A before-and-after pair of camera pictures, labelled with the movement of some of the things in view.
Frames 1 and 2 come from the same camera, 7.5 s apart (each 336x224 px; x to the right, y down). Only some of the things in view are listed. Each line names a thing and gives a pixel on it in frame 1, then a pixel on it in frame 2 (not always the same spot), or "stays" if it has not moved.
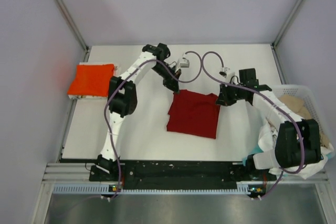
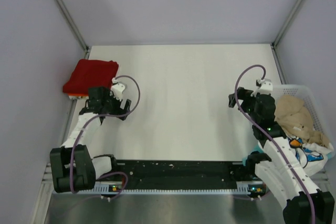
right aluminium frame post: x=281 y=33 stays
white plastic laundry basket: x=308 y=94 stays
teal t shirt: x=255 y=150 stays
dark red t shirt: x=193 y=113 to x=90 y=73
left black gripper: x=171 y=83 to x=118 y=110
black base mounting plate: x=178 y=172 stays
